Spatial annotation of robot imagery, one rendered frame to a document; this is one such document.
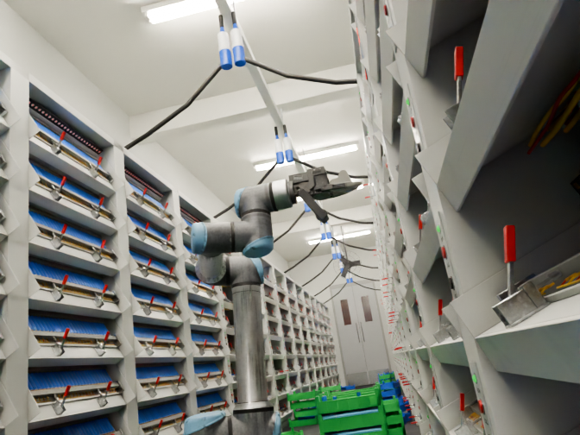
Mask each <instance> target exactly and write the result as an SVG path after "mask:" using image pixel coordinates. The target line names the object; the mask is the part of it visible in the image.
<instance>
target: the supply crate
mask: <svg viewBox="0 0 580 435"><path fill-rule="evenodd" d="M374 390H375V391H373V392H367V393H361V396H357V394H349V395H344V396H338V397H337V399H336V400H333V398H332V397H331V398H327V401H322V397H323V395H322V394H318V396H316V397H315V403H316V408H317V415H320V414H326V413H337V412H343V411H349V410H356V409H362V408H368V407H379V406H381V397H380V393H379V388H378V387H377V386H374Z"/></svg>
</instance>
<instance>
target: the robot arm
mask: <svg viewBox="0 0 580 435"><path fill-rule="evenodd" d="M319 168H320V169H319ZM314 169H315V170H314ZM306 170H307V172H304V173H297V174H292V175H288V177H289V181H287V179H284V180H277V181H273V182H269V183H265V184H260V185H257V186H246V187H244V188H241V189H238V190H237V191H236V193H235V196H234V204H235V211H236V215H237V216H238V217H239V218H241V221H240V222H215V223H203V222H199V223H195V224H193V225H192V231H191V244H192V252H193V254H197V255H198V261H197V263H196V266H195V272H196V275H197V277H198V278H199V280H200V281H202V282H203V283H205V284H207V285H212V286H231V290H232V296H233V313H234V332H235V349H236V384H237V401H238V402H237V404H236V406H235V407H234V408H233V416H226V413H225V411H213V412H208V413H200V414H196V415H193V416H191V417H189V418H187V419H186V420H185V423H184V432H183V435H281V417H280V413H279V412H277V411H274V405H273V404H271V403H270V402H269V401H268V389H267V377H266V363H265V350H264V338H263V325H262V301H261V285H262V284H263V283H264V273H263V268H262V262H261V259H260V257H264V256H266V255H268V254H270V253H271V252H272V251H273V249H274V237H273V229H272V220H271V212H275V211H282V210H286V209H291V208H293V205H297V204H298V197H300V198H301V199H302V200H303V201H304V202H305V204H306V205H307V206H308V207H309V208H310V209H311V210H312V212H313V213H314V214H315V217H316V219H317V220H318V221H320V222H322V223H323V224H325V223H326V222H327V221H329V219H330V218H329V217H328V213H327V211H326V210H325V209H322V208H321V207H320V206H319V205H318V204H317V202H316V201H315V200H317V201H320V200H326V199H332V198H336V197H339V196H342V195H344V194H347V193H349V192H353V191H355V190H356V189H357V188H359V187H360V186H361V185H362V182H352V181H351V179H350V176H349V175H348V173H347V171H346V170H341V171H340V172H339V175H338V177H337V178H335V179H332V180H331V181H330V182H329V178H328V175H327V172H326V170H325V167H315V168H311V169H306ZM240 252H243V255H242V256H224V253H240Z"/></svg>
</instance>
